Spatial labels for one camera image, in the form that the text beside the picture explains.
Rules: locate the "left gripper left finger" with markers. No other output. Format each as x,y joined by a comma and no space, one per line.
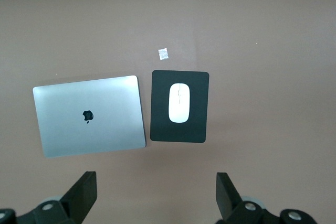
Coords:
68,203

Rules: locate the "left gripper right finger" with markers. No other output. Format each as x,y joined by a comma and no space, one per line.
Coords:
239,212

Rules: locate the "white computer mouse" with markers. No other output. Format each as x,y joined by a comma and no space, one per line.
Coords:
179,103

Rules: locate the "black mouse pad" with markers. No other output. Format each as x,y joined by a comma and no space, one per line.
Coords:
199,108

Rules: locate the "silver Apple laptop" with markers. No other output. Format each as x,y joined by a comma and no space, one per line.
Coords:
89,129

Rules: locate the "small white paper packet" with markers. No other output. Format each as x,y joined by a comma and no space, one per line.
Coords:
163,53

